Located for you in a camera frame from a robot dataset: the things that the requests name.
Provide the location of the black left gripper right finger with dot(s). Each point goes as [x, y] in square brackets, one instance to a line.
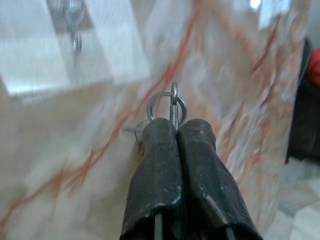
[205, 175]

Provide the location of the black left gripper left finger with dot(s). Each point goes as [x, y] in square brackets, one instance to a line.
[157, 170]

